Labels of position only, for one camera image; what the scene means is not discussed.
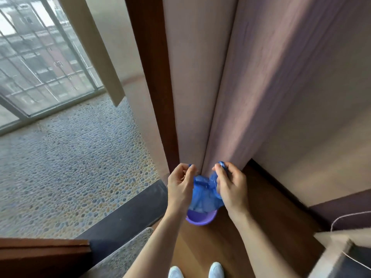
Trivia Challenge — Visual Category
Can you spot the person's left hand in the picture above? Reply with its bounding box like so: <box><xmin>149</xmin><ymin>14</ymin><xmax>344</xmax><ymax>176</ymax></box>
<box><xmin>167</xmin><ymin>163</ymin><xmax>198</xmax><ymax>214</ymax></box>

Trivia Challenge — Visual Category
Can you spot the person's right hand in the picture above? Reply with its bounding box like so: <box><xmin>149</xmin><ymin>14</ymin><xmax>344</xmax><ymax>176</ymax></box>
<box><xmin>212</xmin><ymin>161</ymin><xmax>250</xmax><ymax>216</ymax></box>

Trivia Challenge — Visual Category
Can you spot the blue plastic trash bag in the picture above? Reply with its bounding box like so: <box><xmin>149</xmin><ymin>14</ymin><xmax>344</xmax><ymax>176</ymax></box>
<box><xmin>187</xmin><ymin>161</ymin><xmax>229</xmax><ymax>214</ymax></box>

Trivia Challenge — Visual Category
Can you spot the person's right forearm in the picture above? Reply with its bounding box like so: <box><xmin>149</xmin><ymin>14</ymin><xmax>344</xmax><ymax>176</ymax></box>
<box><xmin>227</xmin><ymin>208</ymin><xmax>294</xmax><ymax>278</ymax></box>

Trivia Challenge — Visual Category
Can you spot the person's left forearm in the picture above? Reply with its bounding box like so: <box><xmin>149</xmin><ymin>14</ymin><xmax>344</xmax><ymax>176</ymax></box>
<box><xmin>123</xmin><ymin>205</ymin><xmax>189</xmax><ymax>278</ymax></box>

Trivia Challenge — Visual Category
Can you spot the purple plastic trash bin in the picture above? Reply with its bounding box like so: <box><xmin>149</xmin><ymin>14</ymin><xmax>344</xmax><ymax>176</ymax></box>
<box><xmin>185</xmin><ymin>208</ymin><xmax>218</xmax><ymax>226</ymax></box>

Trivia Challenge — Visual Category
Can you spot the dark sliding door track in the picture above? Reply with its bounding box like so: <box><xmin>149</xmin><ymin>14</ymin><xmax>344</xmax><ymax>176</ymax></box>
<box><xmin>76</xmin><ymin>179</ymin><xmax>169</xmax><ymax>259</ymax></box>

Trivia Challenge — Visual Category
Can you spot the grey patterned rug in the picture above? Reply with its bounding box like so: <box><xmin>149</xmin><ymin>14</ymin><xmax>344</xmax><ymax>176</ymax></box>
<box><xmin>81</xmin><ymin>227</ymin><xmax>154</xmax><ymax>278</ymax></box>

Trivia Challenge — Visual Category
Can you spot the pale wood-grain cabinet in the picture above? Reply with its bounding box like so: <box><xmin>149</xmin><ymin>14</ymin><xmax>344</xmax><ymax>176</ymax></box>
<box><xmin>162</xmin><ymin>0</ymin><xmax>371</xmax><ymax>177</ymax></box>

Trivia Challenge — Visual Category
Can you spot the white furniture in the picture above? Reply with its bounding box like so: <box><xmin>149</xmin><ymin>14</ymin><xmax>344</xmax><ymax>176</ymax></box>
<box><xmin>308</xmin><ymin>228</ymin><xmax>371</xmax><ymax>278</ymax></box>

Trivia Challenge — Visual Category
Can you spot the beige pillar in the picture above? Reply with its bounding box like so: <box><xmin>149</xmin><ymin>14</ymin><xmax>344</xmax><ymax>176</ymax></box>
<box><xmin>56</xmin><ymin>0</ymin><xmax>126</xmax><ymax>107</ymax></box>

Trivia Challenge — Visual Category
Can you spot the brown wooden furniture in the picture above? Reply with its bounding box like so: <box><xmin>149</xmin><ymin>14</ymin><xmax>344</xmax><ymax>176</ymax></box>
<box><xmin>0</xmin><ymin>237</ymin><xmax>93</xmax><ymax>278</ymax></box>

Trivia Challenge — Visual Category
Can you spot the window with metal grille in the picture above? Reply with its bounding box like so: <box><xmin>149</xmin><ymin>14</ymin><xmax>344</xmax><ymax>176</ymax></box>
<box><xmin>0</xmin><ymin>0</ymin><xmax>105</xmax><ymax>136</ymax></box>

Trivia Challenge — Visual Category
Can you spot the dark brown door frame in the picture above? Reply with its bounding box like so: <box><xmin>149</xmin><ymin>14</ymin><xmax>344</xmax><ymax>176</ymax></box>
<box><xmin>124</xmin><ymin>0</ymin><xmax>180</xmax><ymax>174</ymax></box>

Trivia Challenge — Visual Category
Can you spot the white cable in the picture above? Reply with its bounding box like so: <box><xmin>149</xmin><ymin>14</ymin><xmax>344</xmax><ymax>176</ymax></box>
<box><xmin>330</xmin><ymin>211</ymin><xmax>371</xmax><ymax>263</ymax></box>

